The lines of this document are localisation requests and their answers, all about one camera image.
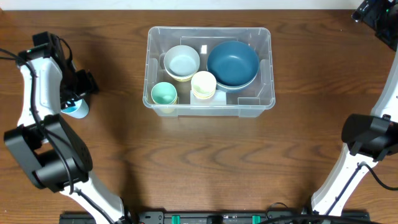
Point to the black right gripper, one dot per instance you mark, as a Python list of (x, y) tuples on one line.
[(364, 11)]

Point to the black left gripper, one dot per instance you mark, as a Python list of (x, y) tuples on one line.
[(82, 88)]

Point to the light blue cup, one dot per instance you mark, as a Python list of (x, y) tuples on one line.
[(78, 111)]

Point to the green cup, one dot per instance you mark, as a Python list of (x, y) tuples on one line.
[(164, 93)]

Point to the white small bowl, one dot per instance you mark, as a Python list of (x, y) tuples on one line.
[(169, 74)]

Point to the light grey small bowl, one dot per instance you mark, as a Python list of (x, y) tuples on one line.
[(182, 61)]

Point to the cream cup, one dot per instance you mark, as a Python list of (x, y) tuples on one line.
[(203, 83)]

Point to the dark blue bowl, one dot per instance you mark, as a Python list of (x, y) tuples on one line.
[(231, 89), (233, 57)]

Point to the yellow cup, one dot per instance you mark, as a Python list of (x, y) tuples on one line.
[(203, 96), (166, 107)]

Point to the yellow small bowl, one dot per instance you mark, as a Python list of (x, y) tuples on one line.
[(182, 78)]

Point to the beige large bowl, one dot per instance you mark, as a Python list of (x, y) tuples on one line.
[(231, 82)]

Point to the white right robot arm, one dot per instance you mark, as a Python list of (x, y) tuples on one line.
[(367, 139)]

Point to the clear plastic storage bin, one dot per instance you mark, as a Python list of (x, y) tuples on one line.
[(249, 103)]

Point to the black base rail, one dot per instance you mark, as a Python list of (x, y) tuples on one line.
[(159, 217)]

